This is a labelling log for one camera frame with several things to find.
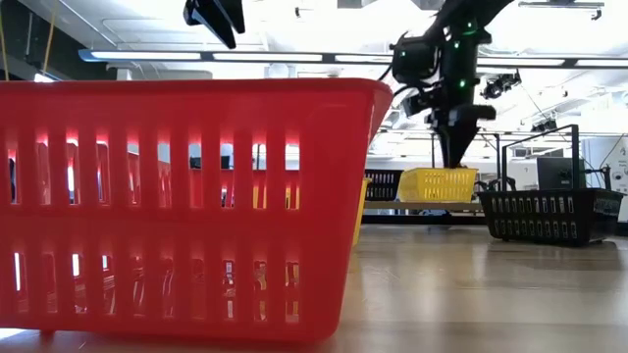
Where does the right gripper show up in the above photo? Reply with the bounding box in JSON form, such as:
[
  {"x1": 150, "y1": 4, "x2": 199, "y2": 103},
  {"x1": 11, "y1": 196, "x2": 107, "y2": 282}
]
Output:
[{"x1": 426, "y1": 102, "x2": 497, "y2": 170}]

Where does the black plastic slotted basket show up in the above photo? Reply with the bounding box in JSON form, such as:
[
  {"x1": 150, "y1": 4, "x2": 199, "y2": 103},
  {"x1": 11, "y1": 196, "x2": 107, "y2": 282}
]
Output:
[
  {"x1": 365, "y1": 169, "x2": 404, "y2": 202},
  {"x1": 477, "y1": 187, "x2": 625, "y2": 248}
]

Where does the red plastic slotted basket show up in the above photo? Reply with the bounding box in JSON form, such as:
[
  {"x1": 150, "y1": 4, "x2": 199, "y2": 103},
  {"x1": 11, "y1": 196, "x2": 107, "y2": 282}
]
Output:
[{"x1": 0, "y1": 77, "x2": 394, "y2": 344}]

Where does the wooden shelf board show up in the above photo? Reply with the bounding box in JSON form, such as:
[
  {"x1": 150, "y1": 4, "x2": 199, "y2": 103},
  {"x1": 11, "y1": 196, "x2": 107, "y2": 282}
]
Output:
[{"x1": 363, "y1": 200, "x2": 485, "y2": 214}]

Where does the long ceiling light strip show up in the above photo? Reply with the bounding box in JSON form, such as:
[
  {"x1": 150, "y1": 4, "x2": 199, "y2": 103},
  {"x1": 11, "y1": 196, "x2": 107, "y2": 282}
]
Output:
[{"x1": 78, "y1": 48, "x2": 628, "y2": 69}]

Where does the black monitor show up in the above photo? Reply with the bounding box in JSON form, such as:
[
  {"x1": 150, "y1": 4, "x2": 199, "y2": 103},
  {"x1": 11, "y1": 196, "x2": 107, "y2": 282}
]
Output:
[{"x1": 537, "y1": 156, "x2": 586, "y2": 191}]

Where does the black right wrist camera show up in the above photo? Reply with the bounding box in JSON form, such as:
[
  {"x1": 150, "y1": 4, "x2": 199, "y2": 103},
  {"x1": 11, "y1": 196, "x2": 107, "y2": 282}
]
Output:
[{"x1": 400, "y1": 90, "x2": 436, "y2": 119}]

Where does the black ceiling-hung camera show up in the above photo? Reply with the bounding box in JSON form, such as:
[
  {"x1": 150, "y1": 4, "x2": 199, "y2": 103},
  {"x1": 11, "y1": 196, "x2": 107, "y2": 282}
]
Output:
[{"x1": 480, "y1": 71, "x2": 522, "y2": 100}]

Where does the black tube stand frame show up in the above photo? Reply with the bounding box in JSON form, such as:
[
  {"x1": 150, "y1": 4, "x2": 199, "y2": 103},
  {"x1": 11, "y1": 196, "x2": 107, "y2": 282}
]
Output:
[{"x1": 498, "y1": 124, "x2": 581, "y2": 193}]

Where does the white wall sign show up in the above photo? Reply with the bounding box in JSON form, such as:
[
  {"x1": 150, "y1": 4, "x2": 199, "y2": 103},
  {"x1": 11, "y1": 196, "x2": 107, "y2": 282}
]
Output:
[{"x1": 610, "y1": 146, "x2": 628, "y2": 196}]

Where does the yellow hanging cable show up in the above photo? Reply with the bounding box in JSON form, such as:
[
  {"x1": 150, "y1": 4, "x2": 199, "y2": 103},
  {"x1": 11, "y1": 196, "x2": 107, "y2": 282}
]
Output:
[{"x1": 41, "y1": 0, "x2": 59, "y2": 75}]

